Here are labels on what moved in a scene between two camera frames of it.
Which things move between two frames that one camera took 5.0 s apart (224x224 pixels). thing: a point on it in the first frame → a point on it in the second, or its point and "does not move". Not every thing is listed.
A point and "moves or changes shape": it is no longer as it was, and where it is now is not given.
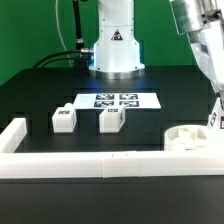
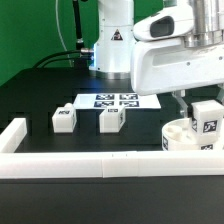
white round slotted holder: x=193 y=137 moves or changes shape
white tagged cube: x=112 y=119 does not move
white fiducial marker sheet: x=94 y=101 does not move
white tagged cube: x=64 y=119 does not move
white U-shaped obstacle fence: x=99 y=164 does not move
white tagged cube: x=216 y=118 moves or changes shape
